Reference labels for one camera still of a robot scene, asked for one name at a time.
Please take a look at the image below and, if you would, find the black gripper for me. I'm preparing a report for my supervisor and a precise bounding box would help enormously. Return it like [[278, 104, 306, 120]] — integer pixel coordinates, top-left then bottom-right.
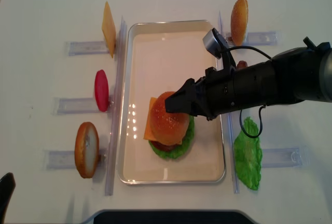
[[164, 66, 243, 120]]

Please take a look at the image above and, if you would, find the sesame bun one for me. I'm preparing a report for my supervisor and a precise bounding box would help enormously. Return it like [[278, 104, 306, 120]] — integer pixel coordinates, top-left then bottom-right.
[[149, 91, 190, 146], [230, 0, 248, 46]]

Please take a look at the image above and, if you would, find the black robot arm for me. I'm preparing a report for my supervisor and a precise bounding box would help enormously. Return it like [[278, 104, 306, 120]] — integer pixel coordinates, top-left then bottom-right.
[[165, 38, 331, 120]]

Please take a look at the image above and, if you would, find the green lettuce leaf in burger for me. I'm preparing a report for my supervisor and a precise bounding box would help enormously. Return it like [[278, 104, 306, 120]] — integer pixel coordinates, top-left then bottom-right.
[[148, 116, 195, 160]]

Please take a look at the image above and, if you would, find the orange cheese slice on burger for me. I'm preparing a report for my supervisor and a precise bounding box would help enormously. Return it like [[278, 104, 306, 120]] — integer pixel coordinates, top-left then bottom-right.
[[143, 96, 185, 146]]

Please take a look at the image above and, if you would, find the brown meat patty in burger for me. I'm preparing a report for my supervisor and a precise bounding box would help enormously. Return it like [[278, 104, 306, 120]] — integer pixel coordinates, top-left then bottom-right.
[[149, 141, 182, 152]]

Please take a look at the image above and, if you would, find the upright brown meat patty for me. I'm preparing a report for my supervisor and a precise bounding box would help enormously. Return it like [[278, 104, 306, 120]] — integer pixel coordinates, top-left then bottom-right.
[[237, 61, 248, 70]]

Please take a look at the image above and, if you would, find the upright green lettuce leaf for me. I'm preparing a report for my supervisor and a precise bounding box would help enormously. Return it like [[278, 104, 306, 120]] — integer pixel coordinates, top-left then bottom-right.
[[233, 130, 262, 190]]

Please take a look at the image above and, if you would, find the upright red tomato slice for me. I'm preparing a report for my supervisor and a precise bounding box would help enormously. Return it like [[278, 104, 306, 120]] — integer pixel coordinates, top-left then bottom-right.
[[94, 69, 109, 112]]

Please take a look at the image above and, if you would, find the clear holder under tomato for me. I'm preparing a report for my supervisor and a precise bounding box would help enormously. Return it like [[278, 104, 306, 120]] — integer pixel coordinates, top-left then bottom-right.
[[52, 97, 101, 115]]

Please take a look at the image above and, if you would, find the upright orange cheese slice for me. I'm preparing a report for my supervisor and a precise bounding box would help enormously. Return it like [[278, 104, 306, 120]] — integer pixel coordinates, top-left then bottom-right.
[[102, 1, 116, 58]]

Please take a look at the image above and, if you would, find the upright bread bun left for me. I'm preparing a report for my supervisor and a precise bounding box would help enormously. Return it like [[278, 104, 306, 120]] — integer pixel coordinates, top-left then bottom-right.
[[74, 122, 99, 178]]

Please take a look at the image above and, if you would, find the clear holder under lettuce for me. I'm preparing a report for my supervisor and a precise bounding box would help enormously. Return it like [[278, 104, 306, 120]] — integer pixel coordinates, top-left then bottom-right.
[[261, 147, 310, 168]]

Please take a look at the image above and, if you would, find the clear holder under cheese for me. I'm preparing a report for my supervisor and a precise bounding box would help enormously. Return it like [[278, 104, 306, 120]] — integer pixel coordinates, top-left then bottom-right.
[[65, 41, 109, 56]]

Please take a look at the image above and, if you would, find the white rectangular tray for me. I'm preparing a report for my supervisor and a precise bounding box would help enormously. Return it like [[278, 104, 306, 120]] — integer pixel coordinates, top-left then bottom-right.
[[117, 20, 226, 185]]

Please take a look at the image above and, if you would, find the clear holder under sesame buns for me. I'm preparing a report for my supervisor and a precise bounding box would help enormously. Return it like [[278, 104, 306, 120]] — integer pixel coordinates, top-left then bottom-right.
[[240, 31, 280, 46]]

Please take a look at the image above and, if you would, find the black base bottom edge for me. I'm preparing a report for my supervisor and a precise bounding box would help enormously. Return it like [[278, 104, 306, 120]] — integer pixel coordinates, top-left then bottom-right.
[[93, 210, 253, 224]]

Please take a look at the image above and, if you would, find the clear holder under left bun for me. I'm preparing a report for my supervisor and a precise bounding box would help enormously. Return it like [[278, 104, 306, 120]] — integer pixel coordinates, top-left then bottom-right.
[[43, 149, 107, 170]]

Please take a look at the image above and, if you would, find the black object bottom left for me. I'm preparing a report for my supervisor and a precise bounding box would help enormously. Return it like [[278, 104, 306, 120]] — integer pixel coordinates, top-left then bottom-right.
[[0, 172, 16, 223]]

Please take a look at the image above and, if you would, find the clear long rail right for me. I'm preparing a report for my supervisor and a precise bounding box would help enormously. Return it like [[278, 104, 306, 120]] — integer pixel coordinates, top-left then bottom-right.
[[218, 10, 240, 194]]

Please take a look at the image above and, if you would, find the clear long rail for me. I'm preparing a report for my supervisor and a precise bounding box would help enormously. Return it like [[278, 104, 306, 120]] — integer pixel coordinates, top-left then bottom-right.
[[105, 18, 128, 196], [218, 10, 240, 194]]

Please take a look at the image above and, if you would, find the black camera cable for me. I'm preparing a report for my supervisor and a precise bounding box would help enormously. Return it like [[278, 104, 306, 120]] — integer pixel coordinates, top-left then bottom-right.
[[220, 46, 273, 139]]

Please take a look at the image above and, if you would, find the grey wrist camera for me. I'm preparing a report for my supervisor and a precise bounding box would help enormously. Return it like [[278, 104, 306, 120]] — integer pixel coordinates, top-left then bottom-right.
[[203, 28, 229, 59]]

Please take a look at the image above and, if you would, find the clear long rail left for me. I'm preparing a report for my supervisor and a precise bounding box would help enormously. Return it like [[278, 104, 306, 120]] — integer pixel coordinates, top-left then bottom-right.
[[105, 18, 128, 196]]

